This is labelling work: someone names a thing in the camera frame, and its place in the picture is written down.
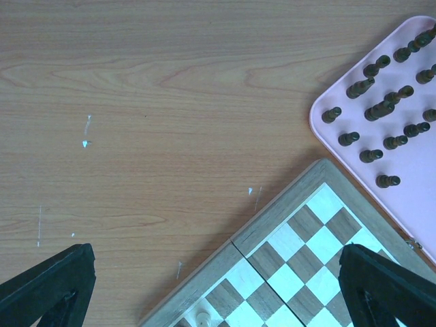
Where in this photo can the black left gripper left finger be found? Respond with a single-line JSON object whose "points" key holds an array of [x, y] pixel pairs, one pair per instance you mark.
{"points": [[56, 292]]}

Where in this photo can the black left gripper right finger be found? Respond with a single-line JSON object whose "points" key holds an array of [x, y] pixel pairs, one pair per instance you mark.
{"points": [[379, 292]]}

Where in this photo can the dark chess piece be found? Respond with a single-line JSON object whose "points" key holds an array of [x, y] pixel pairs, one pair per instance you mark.
{"points": [[330, 115], [347, 139], [385, 181], [368, 156]]}

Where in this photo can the white chess piece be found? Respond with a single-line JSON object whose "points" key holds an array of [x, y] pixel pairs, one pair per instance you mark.
{"points": [[203, 319]]}

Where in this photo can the wooden chessboard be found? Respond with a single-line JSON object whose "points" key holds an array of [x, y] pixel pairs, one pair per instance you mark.
{"points": [[281, 268]]}

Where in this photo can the pink tray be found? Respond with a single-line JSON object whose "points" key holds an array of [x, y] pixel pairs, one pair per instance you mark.
{"points": [[411, 203]]}

